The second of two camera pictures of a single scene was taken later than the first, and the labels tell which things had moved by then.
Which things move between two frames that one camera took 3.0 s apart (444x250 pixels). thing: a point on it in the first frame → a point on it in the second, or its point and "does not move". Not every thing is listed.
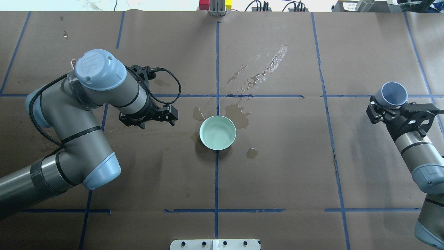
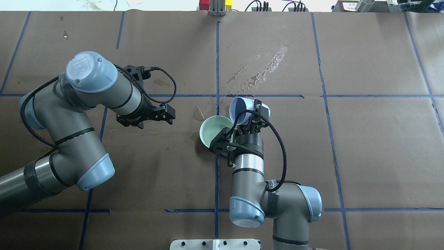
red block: [204, 5] does not move
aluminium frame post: [217, 8] does not move
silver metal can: [364, 6] does not move
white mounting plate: [215, 244] does not move
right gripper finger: [373, 99] → [258, 107]
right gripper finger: [374, 116] → [246, 127]
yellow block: [228, 4] does not move
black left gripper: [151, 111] does not move
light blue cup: [392, 95] → [239, 104]
